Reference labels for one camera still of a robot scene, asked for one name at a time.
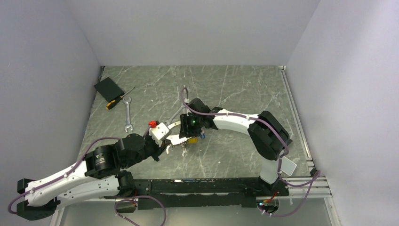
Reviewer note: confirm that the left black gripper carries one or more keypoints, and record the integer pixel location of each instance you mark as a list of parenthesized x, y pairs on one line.
[(158, 149)]

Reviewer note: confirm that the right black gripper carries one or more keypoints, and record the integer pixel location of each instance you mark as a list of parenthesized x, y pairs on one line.
[(186, 130)]

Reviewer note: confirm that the yellow key tag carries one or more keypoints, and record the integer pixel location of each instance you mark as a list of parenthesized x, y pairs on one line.
[(192, 140)]

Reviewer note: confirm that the silver key with rings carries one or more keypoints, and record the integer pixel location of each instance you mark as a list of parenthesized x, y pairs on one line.
[(184, 148)]

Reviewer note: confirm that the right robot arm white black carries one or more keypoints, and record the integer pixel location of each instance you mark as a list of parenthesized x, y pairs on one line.
[(269, 137)]

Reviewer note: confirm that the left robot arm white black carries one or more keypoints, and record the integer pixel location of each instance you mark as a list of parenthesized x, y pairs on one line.
[(101, 172)]

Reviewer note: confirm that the short silver wrench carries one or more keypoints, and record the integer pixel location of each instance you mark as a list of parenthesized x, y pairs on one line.
[(168, 122)]

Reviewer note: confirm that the long silver wrench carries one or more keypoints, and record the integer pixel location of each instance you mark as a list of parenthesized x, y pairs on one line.
[(128, 126)]

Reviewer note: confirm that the yellow black screwdriver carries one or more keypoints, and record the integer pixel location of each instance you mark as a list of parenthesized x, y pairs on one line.
[(113, 103)]

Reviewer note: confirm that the black box left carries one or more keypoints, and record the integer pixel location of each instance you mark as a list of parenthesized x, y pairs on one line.
[(108, 89)]

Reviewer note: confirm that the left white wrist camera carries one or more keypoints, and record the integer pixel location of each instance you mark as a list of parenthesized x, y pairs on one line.
[(159, 132)]

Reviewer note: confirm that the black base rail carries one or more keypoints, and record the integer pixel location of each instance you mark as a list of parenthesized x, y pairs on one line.
[(201, 192)]

